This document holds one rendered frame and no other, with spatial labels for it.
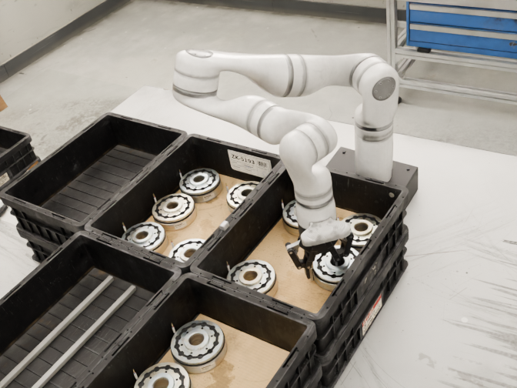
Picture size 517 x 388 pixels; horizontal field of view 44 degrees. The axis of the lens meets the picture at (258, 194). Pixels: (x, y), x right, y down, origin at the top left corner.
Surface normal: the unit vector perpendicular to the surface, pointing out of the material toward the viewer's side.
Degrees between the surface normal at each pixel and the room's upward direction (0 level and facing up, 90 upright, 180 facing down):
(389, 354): 0
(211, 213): 0
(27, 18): 90
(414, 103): 0
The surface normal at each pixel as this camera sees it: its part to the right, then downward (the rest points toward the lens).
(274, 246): -0.15, -0.77
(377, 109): 0.24, 0.66
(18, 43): 0.85, 0.22
